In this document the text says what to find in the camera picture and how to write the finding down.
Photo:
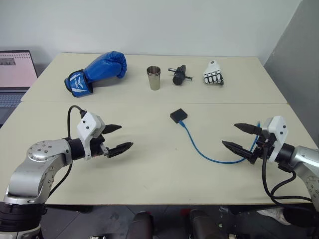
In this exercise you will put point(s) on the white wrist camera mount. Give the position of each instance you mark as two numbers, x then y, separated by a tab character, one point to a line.
277	134
87	127

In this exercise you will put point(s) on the blue boxing glove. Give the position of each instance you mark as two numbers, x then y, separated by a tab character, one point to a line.
97	72

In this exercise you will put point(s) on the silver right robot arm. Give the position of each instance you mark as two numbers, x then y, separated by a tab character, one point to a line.
300	171

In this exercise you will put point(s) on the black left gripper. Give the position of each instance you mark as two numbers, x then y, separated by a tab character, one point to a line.
97	148

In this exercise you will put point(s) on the black cylindrical motor part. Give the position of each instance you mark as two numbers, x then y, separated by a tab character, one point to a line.
179	74

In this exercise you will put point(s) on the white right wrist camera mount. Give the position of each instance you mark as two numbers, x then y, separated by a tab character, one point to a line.
277	134

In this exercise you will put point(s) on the dark rounded shape under table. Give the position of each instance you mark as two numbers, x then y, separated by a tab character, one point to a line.
140	225
203	224

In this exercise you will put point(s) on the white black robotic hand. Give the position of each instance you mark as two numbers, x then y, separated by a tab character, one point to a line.
213	74

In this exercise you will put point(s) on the open laptop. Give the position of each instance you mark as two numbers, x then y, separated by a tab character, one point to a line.
12	82

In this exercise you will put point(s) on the small black box device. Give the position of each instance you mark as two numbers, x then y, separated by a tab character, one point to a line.
179	115

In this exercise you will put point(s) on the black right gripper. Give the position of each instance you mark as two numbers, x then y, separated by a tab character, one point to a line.
263	143

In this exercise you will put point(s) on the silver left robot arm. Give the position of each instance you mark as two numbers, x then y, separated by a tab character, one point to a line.
32	171

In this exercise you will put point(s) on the stacked steel cups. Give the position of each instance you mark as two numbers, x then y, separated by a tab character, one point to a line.
153	77

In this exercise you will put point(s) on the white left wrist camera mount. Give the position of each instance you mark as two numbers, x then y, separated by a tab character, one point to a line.
87	127

